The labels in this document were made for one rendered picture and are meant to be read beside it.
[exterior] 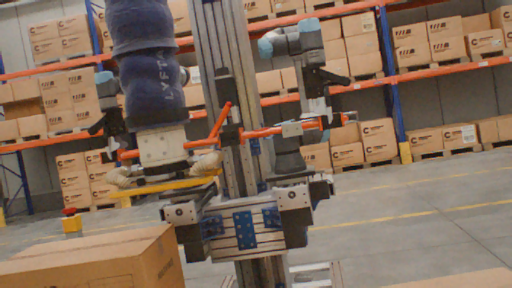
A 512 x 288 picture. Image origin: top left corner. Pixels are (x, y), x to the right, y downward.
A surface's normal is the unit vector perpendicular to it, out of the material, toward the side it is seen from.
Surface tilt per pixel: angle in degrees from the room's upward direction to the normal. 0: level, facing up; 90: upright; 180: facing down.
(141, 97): 97
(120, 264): 90
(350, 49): 91
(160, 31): 102
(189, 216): 90
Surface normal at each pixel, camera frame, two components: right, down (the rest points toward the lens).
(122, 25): -0.38, 0.22
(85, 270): -0.08, 0.07
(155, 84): 0.39, -0.24
